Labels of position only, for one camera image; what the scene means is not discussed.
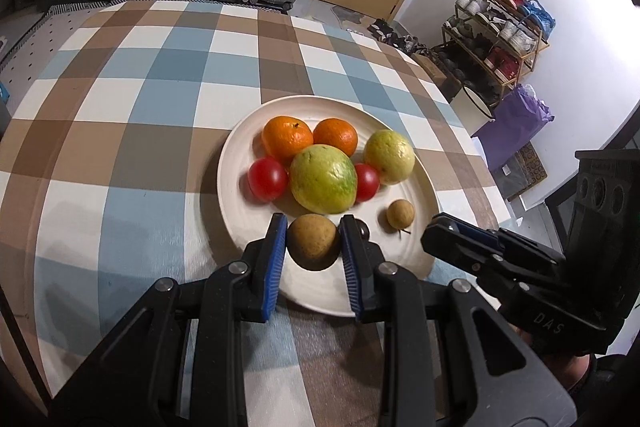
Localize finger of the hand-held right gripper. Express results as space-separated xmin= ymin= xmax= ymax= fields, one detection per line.
xmin=421 ymin=221 xmax=527 ymax=294
xmin=435 ymin=213 xmax=567 ymax=284

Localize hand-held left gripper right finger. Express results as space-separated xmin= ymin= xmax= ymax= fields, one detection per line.
xmin=339 ymin=214 xmax=578 ymax=427

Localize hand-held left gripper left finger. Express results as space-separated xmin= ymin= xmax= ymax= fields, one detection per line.
xmin=50 ymin=213 xmax=288 ymax=427

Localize large brown round fruit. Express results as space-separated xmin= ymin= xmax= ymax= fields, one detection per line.
xmin=286 ymin=214 xmax=339 ymax=271

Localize white round plate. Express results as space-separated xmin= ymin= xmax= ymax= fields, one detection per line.
xmin=216 ymin=96 xmax=442 ymax=319

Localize red tomato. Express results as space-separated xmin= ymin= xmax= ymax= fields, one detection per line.
xmin=353 ymin=163 xmax=381 ymax=202
xmin=247 ymin=157 xmax=289 ymax=202

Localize large green guava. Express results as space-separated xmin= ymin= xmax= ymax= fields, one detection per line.
xmin=289 ymin=144 xmax=358 ymax=215

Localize small yellow-green guava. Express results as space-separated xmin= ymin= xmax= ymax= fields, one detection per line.
xmin=363 ymin=129 xmax=416 ymax=186

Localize person's right forearm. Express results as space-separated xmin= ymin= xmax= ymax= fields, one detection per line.
xmin=520 ymin=329 xmax=640 ymax=427

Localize small brown round fruit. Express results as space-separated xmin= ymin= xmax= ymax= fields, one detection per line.
xmin=386 ymin=199 xmax=417 ymax=235

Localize patterned doormat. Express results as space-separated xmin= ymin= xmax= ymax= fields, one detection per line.
xmin=500 ymin=142 xmax=548 ymax=200

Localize orange mandarin with stem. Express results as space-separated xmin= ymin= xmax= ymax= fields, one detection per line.
xmin=261 ymin=115 xmax=314 ymax=165

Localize small orange mandarin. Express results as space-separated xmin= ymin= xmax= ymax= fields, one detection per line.
xmin=313 ymin=118 xmax=359 ymax=158

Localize purple plastic bag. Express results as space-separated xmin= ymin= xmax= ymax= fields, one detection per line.
xmin=472 ymin=84 xmax=555 ymax=170

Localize round white basin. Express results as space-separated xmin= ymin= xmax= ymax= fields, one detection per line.
xmin=460 ymin=82 xmax=496 ymax=122

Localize brown cardboard box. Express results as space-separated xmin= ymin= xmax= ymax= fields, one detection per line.
xmin=411 ymin=53 xmax=463 ymax=104

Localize shoe rack with shoes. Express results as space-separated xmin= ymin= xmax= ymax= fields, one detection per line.
xmin=434 ymin=0 xmax=556 ymax=105

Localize black and white sneakers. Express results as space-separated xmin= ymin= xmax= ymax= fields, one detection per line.
xmin=367 ymin=18 xmax=426 ymax=55

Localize checked blue brown tablecloth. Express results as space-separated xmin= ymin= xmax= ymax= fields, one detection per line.
xmin=0 ymin=0 xmax=513 ymax=427

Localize blue bag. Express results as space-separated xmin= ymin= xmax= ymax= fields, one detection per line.
xmin=520 ymin=0 xmax=557 ymax=32

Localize white dotted floor mat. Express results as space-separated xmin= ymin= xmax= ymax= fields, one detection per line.
xmin=0 ymin=2 xmax=103 ymax=75

